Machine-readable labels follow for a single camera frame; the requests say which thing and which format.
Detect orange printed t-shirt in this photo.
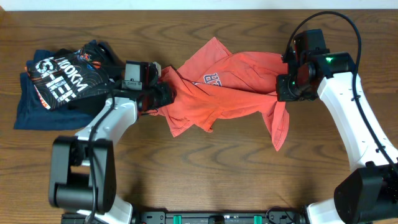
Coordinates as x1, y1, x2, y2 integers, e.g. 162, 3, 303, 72
156, 37, 289, 150

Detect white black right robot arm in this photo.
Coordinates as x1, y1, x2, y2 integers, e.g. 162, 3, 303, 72
276, 29, 397, 223

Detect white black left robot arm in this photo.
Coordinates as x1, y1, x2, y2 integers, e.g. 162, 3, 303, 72
49, 61, 174, 224

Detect black graphic folded t-shirt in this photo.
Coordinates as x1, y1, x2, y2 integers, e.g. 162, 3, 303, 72
25, 40, 124, 110

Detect navy blue folded garment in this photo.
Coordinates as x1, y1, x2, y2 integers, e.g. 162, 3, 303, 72
13, 49, 123, 131

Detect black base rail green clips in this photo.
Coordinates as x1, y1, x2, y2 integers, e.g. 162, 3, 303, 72
62, 205, 308, 224

